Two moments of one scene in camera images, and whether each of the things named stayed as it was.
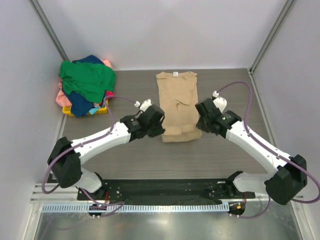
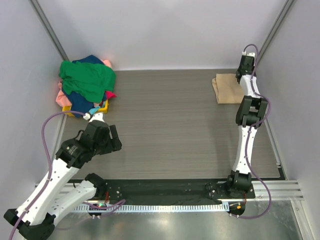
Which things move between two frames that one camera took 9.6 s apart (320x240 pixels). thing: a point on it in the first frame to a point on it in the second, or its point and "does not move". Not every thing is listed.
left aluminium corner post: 49,29 does not move
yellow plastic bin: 66,110 does not move
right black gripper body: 203,124 to 252,67
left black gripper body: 155,129 to 103,147
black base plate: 167,191 does not move
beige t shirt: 178,94 to 227,89
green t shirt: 90,81 does not move
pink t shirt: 61,99 does not move
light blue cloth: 92,111 does not move
